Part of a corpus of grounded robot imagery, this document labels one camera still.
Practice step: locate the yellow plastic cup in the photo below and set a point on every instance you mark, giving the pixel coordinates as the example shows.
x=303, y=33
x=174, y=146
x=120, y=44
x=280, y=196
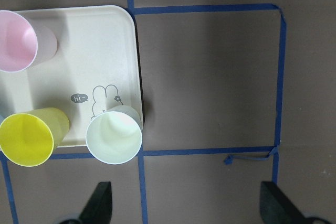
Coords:
x=29, y=138

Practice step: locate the cream plastic tray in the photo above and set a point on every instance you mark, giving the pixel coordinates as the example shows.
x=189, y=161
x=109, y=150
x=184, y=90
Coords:
x=95, y=68

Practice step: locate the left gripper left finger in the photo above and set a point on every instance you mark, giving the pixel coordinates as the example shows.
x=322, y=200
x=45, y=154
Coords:
x=99, y=207

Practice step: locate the pink plastic cup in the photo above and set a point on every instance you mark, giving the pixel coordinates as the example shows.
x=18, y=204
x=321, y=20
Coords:
x=25, y=42

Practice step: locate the white plastic cup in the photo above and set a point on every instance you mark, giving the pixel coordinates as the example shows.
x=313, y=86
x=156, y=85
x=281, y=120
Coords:
x=115, y=136

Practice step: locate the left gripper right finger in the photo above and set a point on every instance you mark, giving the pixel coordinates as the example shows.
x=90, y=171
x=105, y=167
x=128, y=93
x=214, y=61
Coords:
x=275, y=206

